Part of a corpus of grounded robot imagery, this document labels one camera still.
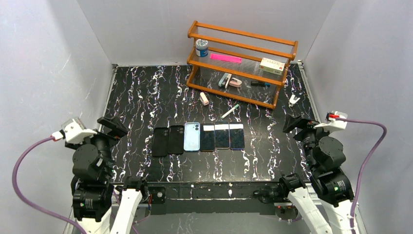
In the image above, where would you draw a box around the black phone case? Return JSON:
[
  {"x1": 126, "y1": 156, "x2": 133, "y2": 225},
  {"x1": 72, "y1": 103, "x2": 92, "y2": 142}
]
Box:
[
  {"x1": 151, "y1": 127, "x2": 169, "y2": 157},
  {"x1": 168, "y1": 125, "x2": 184, "y2": 155}
]

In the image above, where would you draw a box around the light blue phone case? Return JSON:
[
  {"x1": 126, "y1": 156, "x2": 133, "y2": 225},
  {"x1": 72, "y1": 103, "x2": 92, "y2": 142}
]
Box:
[{"x1": 184, "y1": 122, "x2": 200, "y2": 152}]

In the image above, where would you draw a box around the phone with black screen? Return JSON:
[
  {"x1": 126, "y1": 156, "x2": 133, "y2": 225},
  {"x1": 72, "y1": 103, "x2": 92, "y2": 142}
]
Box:
[{"x1": 200, "y1": 123, "x2": 215, "y2": 152}]

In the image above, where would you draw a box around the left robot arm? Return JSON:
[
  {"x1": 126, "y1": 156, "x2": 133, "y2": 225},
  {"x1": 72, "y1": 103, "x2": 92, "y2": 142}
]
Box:
[{"x1": 61, "y1": 116, "x2": 149, "y2": 234}]

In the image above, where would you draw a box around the white staple remover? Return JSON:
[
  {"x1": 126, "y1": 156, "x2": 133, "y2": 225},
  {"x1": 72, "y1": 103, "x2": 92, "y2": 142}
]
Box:
[{"x1": 288, "y1": 94, "x2": 300, "y2": 108}]

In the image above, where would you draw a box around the black blue marker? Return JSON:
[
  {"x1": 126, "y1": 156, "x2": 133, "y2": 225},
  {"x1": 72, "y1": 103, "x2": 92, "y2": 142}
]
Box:
[{"x1": 250, "y1": 80, "x2": 271, "y2": 87}]

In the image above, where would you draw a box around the green white pen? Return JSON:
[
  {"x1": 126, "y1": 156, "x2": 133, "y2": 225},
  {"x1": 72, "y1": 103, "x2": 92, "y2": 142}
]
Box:
[{"x1": 221, "y1": 104, "x2": 239, "y2": 119}]

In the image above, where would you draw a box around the white red cardboard box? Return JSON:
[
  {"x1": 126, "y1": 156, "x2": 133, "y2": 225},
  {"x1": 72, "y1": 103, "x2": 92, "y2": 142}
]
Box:
[{"x1": 259, "y1": 58, "x2": 285, "y2": 75}]

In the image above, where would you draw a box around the orange wooden two-tier shelf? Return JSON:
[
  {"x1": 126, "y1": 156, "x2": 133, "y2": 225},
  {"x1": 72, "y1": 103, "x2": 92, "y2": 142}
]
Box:
[{"x1": 187, "y1": 20, "x2": 299, "y2": 109}]

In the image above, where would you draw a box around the pink white stapler on shelf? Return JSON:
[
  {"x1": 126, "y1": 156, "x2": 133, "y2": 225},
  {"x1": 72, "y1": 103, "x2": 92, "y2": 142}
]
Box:
[{"x1": 228, "y1": 78, "x2": 242, "y2": 88}]

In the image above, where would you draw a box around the teal white stapler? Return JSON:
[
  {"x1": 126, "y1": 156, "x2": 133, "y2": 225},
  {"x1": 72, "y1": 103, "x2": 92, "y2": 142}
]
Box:
[{"x1": 218, "y1": 73, "x2": 232, "y2": 89}]

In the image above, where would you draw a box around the small pink stapler on table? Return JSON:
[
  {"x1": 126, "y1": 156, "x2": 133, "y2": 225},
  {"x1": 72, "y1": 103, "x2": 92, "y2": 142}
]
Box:
[{"x1": 200, "y1": 92, "x2": 209, "y2": 106}]

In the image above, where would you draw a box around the pink flat ruler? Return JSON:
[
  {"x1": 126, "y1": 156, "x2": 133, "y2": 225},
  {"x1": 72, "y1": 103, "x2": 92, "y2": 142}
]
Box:
[{"x1": 210, "y1": 53, "x2": 242, "y2": 64}]

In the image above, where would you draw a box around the blue white round jar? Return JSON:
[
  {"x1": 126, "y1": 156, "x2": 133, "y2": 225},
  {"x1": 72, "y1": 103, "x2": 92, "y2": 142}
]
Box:
[{"x1": 195, "y1": 39, "x2": 209, "y2": 58}]

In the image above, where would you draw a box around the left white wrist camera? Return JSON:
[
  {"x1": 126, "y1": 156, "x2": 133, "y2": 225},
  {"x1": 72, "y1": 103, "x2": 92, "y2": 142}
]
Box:
[{"x1": 51, "y1": 117, "x2": 97, "y2": 144}]

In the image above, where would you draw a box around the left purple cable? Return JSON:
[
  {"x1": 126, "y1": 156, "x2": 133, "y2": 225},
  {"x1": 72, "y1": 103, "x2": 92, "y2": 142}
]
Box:
[{"x1": 12, "y1": 136, "x2": 87, "y2": 234}]

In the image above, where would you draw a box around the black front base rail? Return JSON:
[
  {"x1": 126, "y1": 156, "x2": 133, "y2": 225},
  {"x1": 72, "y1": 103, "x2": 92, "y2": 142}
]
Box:
[{"x1": 148, "y1": 181, "x2": 290, "y2": 215}]

